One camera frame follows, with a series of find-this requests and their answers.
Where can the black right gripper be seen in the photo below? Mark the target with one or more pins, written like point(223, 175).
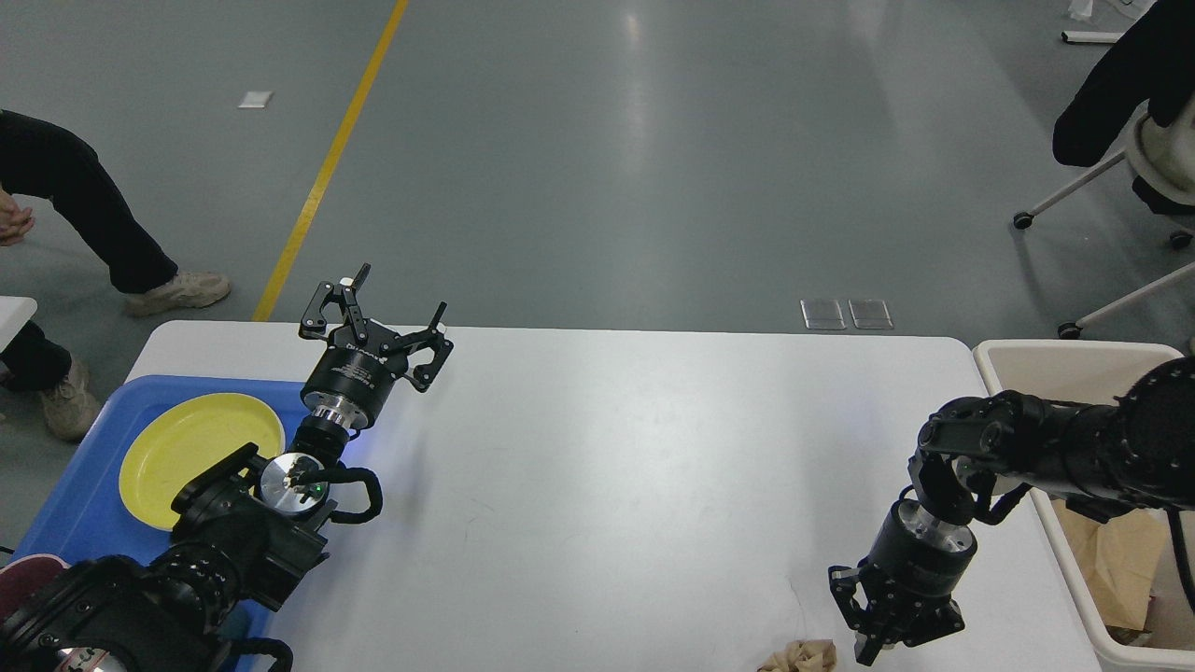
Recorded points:
point(900, 593)

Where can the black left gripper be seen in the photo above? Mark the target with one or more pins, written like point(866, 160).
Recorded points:
point(355, 379)

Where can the brown paper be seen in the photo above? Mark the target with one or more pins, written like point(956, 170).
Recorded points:
point(814, 655)

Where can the yellow plate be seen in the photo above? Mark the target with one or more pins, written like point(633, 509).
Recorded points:
point(187, 439)

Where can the brown paper bag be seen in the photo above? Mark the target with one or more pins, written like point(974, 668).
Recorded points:
point(1117, 560)

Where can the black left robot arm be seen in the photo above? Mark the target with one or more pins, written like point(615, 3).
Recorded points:
point(309, 483)

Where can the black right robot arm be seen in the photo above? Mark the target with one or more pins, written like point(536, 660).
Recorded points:
point(976, 458)

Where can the cream plastic bin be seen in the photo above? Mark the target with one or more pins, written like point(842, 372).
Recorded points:
point(1096, 373)

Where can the blue plastic tray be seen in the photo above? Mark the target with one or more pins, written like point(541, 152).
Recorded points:
point(84, 485)

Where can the silver floor socket plates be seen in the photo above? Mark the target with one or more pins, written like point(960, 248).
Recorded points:
point(828, 315)

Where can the white side table corner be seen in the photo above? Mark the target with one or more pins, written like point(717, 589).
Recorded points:
point(15, 312)

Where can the person in black trousers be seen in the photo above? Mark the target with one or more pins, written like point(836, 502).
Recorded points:
point(46, 161)

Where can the pink mug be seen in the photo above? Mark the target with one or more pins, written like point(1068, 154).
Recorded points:
point(23, 578)

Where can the white office chair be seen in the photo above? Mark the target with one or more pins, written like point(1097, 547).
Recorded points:
point(1161, 156)

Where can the white table leg frame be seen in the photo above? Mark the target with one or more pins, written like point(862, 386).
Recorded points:
point(1105, 38)

